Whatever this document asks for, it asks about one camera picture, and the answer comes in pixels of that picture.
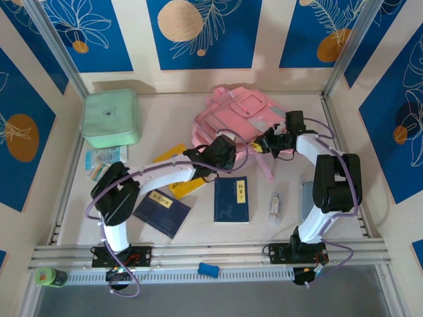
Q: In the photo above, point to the pink student backpack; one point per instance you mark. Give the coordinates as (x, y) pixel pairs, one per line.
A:
(238, 112)

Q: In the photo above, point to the blue paperback book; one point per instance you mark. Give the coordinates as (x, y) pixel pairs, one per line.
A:
(231, 201)

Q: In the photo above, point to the clear plastic pen box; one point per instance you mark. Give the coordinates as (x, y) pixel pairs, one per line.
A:
(275, 206)

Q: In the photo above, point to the light blue pencil case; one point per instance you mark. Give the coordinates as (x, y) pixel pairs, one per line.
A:
(305, 201)

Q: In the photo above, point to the navy book with yellow label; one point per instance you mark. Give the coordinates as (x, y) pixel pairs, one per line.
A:
(162, 214)

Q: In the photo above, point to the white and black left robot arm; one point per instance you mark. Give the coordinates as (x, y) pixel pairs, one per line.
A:
(158, 175)

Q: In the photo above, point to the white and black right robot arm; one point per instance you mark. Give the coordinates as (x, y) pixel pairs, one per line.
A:
(310, 145)

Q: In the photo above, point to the blue tissue packet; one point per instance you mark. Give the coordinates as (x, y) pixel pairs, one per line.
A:
(109, 155)

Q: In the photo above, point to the mint green zip case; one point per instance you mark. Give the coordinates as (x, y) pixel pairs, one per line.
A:
(109, 115)

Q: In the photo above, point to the colourful card packet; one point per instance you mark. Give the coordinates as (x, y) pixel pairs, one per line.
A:
(99, 172)

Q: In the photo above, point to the aluminium table side rail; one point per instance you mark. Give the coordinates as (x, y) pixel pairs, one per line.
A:
(66, 198)
(328, 109)

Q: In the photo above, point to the aluminium mounting rail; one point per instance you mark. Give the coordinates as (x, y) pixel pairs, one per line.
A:
(211, 252)

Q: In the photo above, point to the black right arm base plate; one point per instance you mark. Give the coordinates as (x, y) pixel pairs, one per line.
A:
(279, 252)

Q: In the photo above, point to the aluminium frame post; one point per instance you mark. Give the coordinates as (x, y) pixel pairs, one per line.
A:
(56, 43)
(353, 46)

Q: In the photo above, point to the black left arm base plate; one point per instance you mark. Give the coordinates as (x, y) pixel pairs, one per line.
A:
(142, 256)

